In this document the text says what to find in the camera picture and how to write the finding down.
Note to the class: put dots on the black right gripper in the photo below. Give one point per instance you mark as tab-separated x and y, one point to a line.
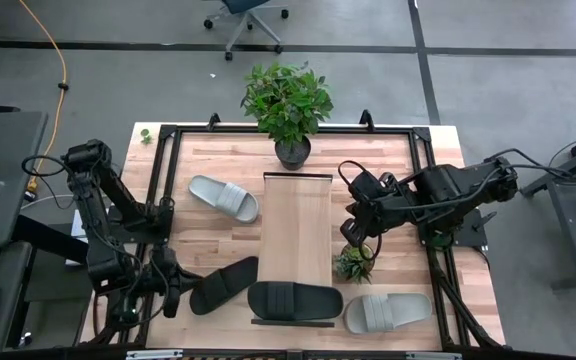
383	200

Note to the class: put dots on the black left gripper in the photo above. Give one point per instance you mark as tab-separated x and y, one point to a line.
160	272

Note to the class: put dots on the black slide sandal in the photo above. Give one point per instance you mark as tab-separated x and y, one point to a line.
295	300
223	286

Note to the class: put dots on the grey slide sandal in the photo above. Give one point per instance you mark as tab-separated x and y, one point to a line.
223	197
388	312

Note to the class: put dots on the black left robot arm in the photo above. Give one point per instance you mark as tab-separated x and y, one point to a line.
93	200

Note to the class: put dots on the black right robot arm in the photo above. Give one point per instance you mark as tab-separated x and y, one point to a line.
460	187

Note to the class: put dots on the succulent plant in dark pot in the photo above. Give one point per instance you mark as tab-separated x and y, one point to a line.
353	265

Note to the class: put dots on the white paper sheet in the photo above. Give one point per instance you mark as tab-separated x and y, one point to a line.
77	227

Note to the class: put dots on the leafy plant in black pot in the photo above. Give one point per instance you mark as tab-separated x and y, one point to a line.
288	105

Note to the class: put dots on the small green leaf sprig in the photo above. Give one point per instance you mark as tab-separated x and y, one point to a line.
145	136

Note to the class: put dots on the black low side desk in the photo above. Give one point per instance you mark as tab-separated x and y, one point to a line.
10	280

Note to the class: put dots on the dark grey desk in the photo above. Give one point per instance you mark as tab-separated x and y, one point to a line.
575	225

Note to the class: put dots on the office chair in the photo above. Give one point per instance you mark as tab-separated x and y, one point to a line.
248	5

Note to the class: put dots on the wooden shelf with black frame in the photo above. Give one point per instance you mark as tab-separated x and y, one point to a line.
295	225

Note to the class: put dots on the silver metal bracket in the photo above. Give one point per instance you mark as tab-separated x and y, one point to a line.
153	355
433	356

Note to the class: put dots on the black metal table frame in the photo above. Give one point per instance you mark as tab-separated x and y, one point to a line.
368	130

